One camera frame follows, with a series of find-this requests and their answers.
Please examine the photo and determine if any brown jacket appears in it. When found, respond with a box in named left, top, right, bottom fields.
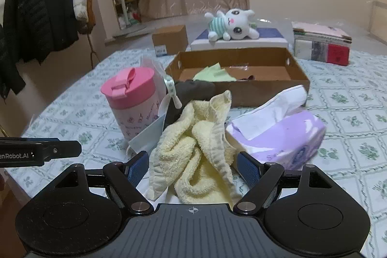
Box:
left=77, top=0, right=97, bottom=35

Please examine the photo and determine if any white gauze pouch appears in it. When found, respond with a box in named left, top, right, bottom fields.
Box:
left=141, top=55, right=182, bottom=122

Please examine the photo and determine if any white and blue flat box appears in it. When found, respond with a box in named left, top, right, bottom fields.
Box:
left=190, top=27, right=290, bottom=51

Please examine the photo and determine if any white plush toy striped shirt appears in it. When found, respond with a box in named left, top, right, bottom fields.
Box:
left=205, top=8, right=260, bottom=41

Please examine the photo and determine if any black round pad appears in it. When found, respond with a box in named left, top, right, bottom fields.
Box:
left=165, top=80, right=216, bottom=132

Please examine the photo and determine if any blue face mask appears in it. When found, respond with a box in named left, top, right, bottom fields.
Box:
left=127, top=117, right=165, bottom=157

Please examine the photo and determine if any light green cloth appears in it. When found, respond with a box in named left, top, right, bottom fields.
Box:
left=193, top=62, right=239, bottom=82

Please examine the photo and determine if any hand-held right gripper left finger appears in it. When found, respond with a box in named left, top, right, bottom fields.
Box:
left=54, top=151, right=153, bottom=215

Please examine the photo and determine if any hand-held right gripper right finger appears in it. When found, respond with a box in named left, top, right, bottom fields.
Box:
left=233, top=151, right=333, bottom=215

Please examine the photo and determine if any gold metal coat rack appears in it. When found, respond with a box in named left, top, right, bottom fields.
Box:
left=0, top=0, right=102, bottom=138

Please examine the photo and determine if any white wooden frame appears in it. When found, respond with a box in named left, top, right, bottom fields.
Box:
left=367, top=0, right=387, bottom=44

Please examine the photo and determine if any black puffer jacket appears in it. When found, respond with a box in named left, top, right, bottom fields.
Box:
left=4, top=0, right=49, bottom=65

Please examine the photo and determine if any pink lidded cup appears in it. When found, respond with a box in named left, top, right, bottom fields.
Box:
left=100, top=67, right=167, bottom=141

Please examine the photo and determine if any small closed cardboard box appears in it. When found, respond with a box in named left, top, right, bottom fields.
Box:
left=152, top=25, right=188, bottom=57

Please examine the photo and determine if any purple tissue pack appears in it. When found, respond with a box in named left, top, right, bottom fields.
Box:
left=225, top=85, right=327, bottom=171

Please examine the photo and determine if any stack of books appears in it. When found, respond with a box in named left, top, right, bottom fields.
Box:
left=292, top=21, right=353, bottom=66

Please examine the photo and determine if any black jacket with white logo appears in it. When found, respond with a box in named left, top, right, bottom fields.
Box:
left=35, top=0, right=80, bottom=53

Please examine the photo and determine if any pale yellow towel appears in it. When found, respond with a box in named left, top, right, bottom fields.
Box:
left=146, top=89, right=242, bottom=205

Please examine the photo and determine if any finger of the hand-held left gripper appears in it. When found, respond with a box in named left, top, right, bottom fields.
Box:
left=36, top=140, right=82, bottom=162

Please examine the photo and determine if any dark hanging coat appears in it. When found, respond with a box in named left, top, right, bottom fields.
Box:
left=0, top=24, right=26, bottom=100

